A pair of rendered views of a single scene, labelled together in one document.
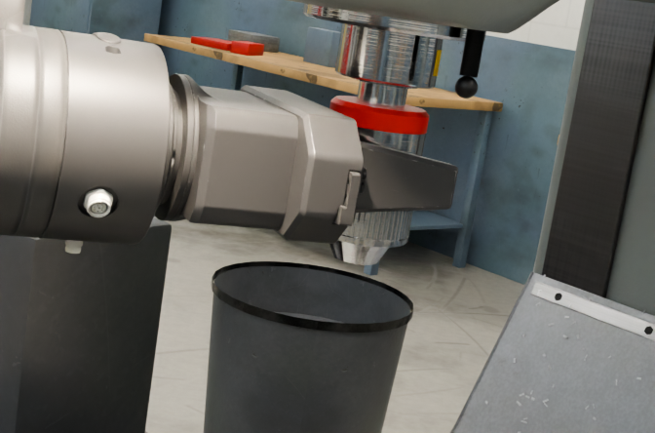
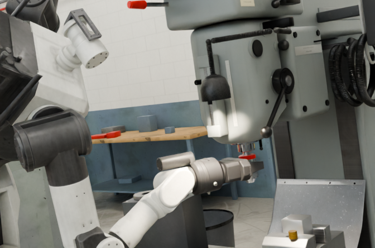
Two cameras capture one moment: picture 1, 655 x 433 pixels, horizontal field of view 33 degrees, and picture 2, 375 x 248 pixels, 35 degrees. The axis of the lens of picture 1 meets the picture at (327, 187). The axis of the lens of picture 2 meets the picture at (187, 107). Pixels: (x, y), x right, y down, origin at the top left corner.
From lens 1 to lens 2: 1.11 m
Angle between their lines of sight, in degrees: 9
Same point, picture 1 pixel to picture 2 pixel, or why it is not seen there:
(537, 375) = (286, 201)
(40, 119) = (205, 173)
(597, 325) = (295, 185)
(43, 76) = (202, 167)
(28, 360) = (186, 227)
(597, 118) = (280, 139)
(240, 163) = (232, 171)
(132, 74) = (213, 163)
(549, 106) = not seen: hidden behind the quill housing
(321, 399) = not seen: outside the picture
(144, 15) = not seen: hidden behind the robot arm
